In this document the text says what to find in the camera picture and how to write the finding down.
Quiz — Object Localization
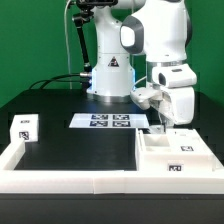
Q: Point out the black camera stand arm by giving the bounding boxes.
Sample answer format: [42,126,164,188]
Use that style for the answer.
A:
[72,0,118,73]

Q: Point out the white door panel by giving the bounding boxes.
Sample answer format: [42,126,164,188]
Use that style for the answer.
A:
[166,129,213,156]
[149,125,165,134]

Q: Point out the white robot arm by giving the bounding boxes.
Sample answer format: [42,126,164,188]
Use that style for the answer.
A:
[87,0,197,126]

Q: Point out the white fiducial marker sheet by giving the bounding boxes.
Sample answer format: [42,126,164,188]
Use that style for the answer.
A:
[69,113,149,129]

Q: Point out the white hanging cable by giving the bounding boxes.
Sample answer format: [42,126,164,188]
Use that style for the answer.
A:
[63,0,74,90]

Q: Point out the white cabinet body box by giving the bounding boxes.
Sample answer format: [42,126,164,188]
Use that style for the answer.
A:
[135,129,224,174]

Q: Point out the black cable bundle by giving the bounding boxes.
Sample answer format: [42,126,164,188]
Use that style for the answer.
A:
[29,73,93,90]

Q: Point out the small white cabinet top block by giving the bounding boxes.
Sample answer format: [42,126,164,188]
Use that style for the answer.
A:
[10,114,39,142]

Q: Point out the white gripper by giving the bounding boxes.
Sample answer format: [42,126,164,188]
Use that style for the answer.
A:
[146,63,197,125]

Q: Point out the white U-shaped fence frame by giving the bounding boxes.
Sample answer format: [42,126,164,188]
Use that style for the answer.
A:
[0,139,224,194]

